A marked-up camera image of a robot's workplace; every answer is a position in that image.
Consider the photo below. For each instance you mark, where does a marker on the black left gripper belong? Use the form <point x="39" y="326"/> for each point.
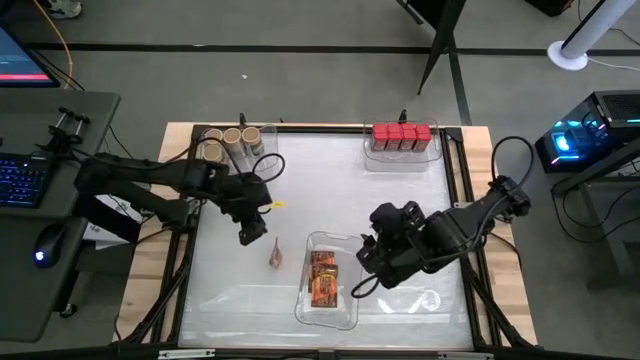
<point x="240" y="192"/>

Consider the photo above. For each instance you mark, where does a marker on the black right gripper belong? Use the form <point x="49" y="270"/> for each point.
<point x="400" y="240"/>

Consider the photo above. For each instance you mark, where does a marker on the orange taco seasoning packet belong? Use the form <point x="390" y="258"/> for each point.
<point x="325" y="296"/>
<point x="275" y="254"/>
<point x="322" y="257"/>

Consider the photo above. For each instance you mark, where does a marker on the brown ice cream tub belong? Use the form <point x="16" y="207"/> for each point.
<point x="325" y="274"/>

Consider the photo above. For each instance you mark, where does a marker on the gold-lid spice jar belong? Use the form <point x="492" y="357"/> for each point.
<point x="213" y="152"/>
<point x="233" y="140"/>
<point x="252" y="139"/>
<point x="213" y="135"/>

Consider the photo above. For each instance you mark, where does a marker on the red-lid patterned spice tin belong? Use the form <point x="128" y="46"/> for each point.
<point x="380" y="136"/>
<point x="408" y="136"/>
<point x="394" y="136"/>
<point x="423" y="136"/>

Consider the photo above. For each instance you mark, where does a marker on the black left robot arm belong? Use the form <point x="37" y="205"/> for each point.
<point x="140" y="177"/>

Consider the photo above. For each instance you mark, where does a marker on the yellow tag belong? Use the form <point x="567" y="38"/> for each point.
<point x="276" y="204"/>

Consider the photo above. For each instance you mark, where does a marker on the clear plastic bin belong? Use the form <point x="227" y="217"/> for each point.
<point x="267" y="150"/>
<point x="305" y="310"/>
<point x="400" y="160"/>

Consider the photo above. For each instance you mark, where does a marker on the small black clip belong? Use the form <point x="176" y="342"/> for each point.
<point x="242" y="120"/>
<point x="402" y="116"/>

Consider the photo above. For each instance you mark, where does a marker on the black computer mouse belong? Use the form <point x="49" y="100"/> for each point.
<point x="47" y="246"/>

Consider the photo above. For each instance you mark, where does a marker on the black clamp stand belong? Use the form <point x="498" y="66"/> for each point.
<point x="65" y="135"/>

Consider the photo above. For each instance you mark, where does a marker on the grey desk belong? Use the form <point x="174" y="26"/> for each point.
<point x="30" y="280"/>

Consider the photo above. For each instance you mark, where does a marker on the black tripod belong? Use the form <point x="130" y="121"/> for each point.
<point x="442" y="35"/>

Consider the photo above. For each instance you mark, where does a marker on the backlit keyboard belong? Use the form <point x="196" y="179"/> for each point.
<point x="20" y="180"/>

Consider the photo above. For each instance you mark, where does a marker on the lit computer tower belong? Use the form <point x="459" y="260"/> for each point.
<point x="600" y="120"/>

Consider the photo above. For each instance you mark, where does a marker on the black side table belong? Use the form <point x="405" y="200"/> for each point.
<point x="620" y="155"/>

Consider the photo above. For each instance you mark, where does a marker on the white round-base floor stand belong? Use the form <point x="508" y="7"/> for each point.
<point x="567" y="54"/>

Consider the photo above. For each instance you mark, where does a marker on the computer monitor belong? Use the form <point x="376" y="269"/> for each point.
<point x="20" y="55"/>

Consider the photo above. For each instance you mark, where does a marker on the person's shoe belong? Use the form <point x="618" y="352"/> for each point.
<point x="62" y="6"/>

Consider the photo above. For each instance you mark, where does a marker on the black aluminium table frame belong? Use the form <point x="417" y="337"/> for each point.
<point x="325" y="129"/>

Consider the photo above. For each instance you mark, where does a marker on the silver metal bracket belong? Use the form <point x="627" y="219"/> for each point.
<point x="186" y="354"/>

